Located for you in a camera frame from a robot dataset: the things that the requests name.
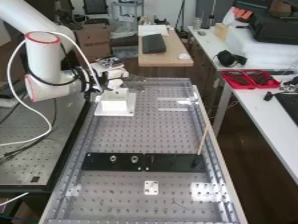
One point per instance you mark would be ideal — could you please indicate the dark grey five-finger robot hand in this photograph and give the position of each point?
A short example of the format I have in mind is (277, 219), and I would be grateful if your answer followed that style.
(110, 75)

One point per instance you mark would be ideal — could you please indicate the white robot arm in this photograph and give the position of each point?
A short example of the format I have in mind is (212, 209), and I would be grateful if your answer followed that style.
(41, 60)

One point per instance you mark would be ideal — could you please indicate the larger metal nut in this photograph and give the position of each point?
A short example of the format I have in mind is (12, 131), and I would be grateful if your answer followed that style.
(113, 158)

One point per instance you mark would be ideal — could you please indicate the smaller metal nut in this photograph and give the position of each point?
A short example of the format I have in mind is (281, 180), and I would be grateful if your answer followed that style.
(133, 159)

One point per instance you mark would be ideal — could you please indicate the small white box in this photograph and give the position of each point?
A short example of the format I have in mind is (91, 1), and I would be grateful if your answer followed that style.
(114, 105)

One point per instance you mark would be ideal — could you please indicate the cardboard box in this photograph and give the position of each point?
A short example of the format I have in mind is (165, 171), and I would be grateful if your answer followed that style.
(93, 41)

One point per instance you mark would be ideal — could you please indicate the wooden desk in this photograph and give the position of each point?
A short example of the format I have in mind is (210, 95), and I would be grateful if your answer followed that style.
(166, 58)

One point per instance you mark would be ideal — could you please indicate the black keyboard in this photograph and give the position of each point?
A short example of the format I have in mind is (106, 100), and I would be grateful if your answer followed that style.
(153, 43)
(290, 106)

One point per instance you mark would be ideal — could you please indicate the white computer mouse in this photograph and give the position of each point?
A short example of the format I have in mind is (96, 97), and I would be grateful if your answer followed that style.
(184, 56)

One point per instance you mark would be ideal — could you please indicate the white desk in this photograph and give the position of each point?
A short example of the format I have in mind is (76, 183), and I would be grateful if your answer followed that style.
(261, 116)
(208, 46)

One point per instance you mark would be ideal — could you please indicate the black headphones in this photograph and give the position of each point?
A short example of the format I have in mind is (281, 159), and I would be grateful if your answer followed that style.
(230, 58)

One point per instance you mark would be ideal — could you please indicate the small wooden block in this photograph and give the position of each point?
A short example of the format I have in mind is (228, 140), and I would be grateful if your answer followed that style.
(221, 31)

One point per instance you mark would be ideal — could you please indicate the thin stick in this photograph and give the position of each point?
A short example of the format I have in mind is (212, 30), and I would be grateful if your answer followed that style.
(202, 140)

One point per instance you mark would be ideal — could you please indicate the red tray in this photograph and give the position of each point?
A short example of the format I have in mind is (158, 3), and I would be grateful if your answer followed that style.
(265, 78)
(237, 79)

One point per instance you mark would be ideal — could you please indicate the black plate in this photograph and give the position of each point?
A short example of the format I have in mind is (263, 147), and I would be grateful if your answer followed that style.
(173, 163)

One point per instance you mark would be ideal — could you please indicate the clear box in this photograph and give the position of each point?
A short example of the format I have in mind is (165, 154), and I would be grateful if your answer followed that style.
(67, 186)

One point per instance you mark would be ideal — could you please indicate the black case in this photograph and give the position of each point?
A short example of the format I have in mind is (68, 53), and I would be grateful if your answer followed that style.
(274, 23)

